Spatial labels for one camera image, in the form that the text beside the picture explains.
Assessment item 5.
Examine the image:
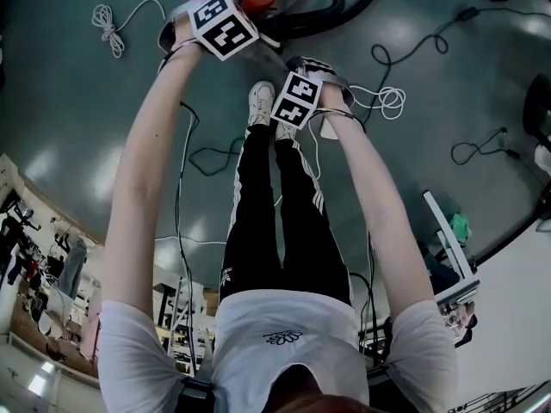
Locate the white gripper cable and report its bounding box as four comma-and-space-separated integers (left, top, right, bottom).
307, 113, 341, 206

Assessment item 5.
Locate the black chair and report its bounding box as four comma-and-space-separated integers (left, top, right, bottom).
522, 73, 551, 145

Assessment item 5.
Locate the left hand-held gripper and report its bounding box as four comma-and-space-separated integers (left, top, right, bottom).
158, 0, 260, 62

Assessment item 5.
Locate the person's white t-shirt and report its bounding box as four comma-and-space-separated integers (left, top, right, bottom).
96, 288, 460, 413

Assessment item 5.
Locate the white vacuum power cord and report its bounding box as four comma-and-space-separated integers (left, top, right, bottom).
91, 0, 167, 59

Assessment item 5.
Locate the black left harness strap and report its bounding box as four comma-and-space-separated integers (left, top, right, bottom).
178, 376, 216, 413

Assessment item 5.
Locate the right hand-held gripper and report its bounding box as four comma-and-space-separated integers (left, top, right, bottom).
269, 56, 355, 131

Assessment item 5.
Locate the person's white shoe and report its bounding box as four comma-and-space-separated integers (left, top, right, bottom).
247, 80, 276, 127
274, 116, 299, 142

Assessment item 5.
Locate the person's right forearm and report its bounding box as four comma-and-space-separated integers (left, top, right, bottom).
320, 82, 436, 317

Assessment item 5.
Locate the person's right white shoe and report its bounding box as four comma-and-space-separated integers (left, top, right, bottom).
274, 116, 299, 142

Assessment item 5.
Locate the person's left white shoe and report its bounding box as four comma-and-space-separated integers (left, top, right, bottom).
247, 80, 276, 127

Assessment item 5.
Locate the long black cable with adapter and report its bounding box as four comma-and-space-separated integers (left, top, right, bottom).
371, 5, 551, 86

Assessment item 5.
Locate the short black looped cable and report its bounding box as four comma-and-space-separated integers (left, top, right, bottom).
450, 126, 522, 168

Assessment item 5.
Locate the person's left forearm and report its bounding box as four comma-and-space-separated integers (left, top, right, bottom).
102, 36, 203, 317

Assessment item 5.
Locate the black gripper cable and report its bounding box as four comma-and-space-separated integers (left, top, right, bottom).
174, 100, 247, 378

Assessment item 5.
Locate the thin white floor cable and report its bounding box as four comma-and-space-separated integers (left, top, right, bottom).
153, 234, 229, 247

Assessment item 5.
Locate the green crumpled item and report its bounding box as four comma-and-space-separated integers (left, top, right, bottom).
449, 213, 473, 245

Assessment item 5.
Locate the coiled white cable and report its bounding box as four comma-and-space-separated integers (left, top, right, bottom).
347, 84, 407, 123

